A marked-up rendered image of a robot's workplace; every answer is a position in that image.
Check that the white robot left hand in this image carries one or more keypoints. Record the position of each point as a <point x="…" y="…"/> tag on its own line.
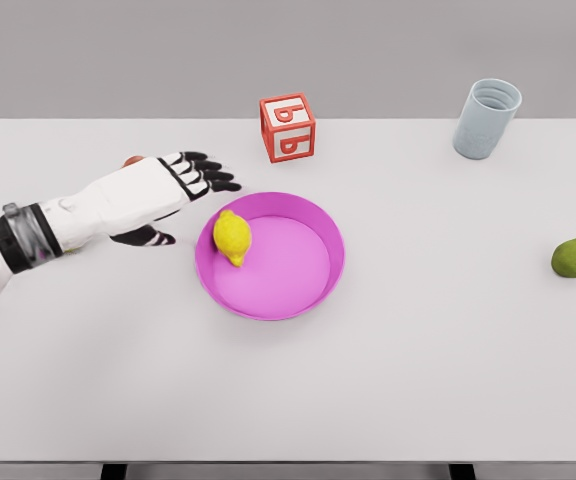
<point x="138" y="195"/>

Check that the yellow lemon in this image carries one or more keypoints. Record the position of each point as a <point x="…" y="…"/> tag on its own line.
<point x="232" y="237"/>

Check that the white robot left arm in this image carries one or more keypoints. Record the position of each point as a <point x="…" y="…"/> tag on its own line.
<point x="28" y="235"/>

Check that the pink round plate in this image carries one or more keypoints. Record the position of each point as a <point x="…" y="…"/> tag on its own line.
<point x="273" y="260"/>

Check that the small red-orange fruit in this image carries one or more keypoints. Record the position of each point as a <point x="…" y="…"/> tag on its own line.
<point x="132" y="160"/>

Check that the red letter block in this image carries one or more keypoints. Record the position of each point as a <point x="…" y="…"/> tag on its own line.
<point x="288" y="127"/>

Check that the light blue cup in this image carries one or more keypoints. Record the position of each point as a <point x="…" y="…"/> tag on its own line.
<point x="485" y="120"/>

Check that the green pear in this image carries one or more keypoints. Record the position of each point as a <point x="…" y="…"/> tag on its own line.
<point x="574" y="257"/>

